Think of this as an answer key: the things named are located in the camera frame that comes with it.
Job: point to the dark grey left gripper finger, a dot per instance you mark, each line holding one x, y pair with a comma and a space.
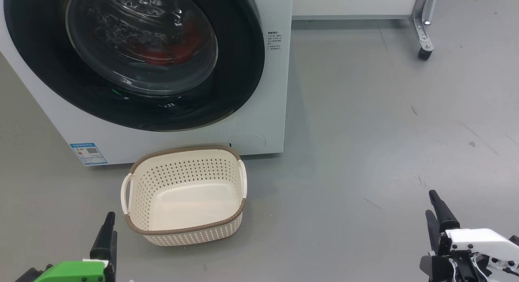
115, 249
102, 243

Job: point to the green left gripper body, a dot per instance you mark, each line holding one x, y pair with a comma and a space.
73, 273

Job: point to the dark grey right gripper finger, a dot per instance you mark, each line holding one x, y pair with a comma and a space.
433, 233
445, 217

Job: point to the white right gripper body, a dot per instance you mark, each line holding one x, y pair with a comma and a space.
482, 243

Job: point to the red garment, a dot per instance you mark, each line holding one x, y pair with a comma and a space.
183, 50

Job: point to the grey washing machine door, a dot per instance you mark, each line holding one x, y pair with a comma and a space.
237, 71

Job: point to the cream perforated laundry basket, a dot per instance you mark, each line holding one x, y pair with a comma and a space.
190, 201

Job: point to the white front-load washing machine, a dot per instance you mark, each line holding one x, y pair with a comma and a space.
263, 111

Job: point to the blue energy label sticker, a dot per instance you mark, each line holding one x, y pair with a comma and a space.
88, 153

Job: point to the grey metal caster leg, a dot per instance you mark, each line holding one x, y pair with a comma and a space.
421, 30

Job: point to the white partition panel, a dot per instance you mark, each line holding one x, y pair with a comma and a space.
352, 2

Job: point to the black printed text label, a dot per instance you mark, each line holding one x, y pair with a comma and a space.
274, 40

